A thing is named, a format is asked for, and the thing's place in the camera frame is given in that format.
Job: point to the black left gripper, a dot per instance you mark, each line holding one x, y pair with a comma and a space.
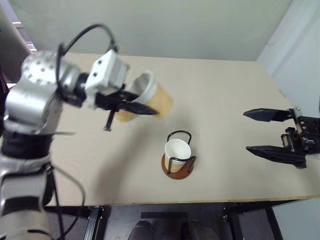
107, 101

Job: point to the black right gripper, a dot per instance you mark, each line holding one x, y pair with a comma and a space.
306, 135

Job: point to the brown paper cup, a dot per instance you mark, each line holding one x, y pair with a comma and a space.
160, 100

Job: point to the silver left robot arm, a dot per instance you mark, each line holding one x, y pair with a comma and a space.
27, 102

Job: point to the white paper cup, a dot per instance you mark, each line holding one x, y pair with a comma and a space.
176, 150

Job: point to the black flat bar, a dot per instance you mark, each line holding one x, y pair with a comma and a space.
163, 215

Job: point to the dark rounded shape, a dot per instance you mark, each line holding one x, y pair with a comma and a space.
141, 230

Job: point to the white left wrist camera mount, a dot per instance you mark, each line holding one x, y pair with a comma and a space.
105, 72

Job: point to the black metal table frame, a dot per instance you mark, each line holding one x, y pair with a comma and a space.
93, 220

